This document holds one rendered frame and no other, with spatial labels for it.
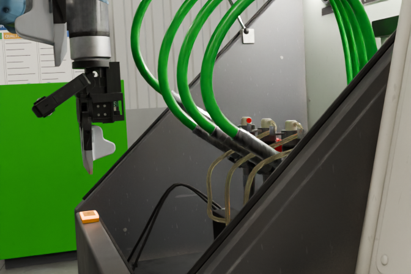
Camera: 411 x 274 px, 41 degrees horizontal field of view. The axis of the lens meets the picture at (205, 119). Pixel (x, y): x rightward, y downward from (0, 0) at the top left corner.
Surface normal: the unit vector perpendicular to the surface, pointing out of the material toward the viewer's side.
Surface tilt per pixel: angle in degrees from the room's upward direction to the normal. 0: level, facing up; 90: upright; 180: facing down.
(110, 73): 90
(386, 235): 76
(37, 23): 93
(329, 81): 90
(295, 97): 90
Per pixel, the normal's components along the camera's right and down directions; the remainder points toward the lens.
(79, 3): -0.09, 0.06
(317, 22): -0.95, 0.07
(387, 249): -0.93, -0.18
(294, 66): 0.31, 0.04
